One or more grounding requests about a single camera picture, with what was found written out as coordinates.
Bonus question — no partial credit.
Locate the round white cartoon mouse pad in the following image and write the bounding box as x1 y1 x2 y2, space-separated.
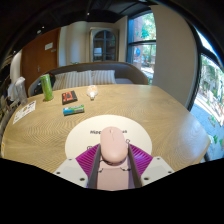
64 114 153 192

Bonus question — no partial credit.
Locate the clear plastic wrapped packet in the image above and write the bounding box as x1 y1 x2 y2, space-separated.
86 84 99 101

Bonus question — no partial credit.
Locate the black and orange box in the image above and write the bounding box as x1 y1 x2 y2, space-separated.
61 90 79 105

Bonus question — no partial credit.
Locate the glass door cabinet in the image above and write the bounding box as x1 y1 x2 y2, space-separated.
89 27 120 63

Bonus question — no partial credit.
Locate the pink computer mouse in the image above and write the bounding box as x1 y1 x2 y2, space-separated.
99 126 129 166

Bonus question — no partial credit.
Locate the brown wooden door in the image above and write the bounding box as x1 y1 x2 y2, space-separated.
20 27 62 91

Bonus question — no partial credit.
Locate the clear plastic lidded jug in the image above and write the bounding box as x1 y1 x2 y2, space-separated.
14 76 29 106

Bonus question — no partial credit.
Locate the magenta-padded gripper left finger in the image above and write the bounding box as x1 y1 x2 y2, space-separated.
52 143 102 190

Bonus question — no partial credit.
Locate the large striped cushion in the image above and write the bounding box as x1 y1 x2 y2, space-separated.
52 69 93 91

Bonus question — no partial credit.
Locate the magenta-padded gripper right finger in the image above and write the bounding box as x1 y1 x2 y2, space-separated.
127 143 176 188

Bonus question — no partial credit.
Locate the small striped cushion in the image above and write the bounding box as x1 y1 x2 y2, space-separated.
90 69 118 85

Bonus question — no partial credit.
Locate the wide black-framed window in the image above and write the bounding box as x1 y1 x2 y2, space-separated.
189 29 224 161

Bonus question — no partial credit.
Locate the white sticker sheet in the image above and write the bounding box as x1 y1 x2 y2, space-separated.
12 100 37 125

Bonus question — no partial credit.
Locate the green drink can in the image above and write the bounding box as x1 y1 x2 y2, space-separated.
39 73 54 102

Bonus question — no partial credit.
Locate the tall black-framed window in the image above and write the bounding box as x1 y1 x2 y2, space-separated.
126 12 158 84

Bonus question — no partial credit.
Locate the small green blue pack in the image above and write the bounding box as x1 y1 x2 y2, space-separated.
62 104 85 117

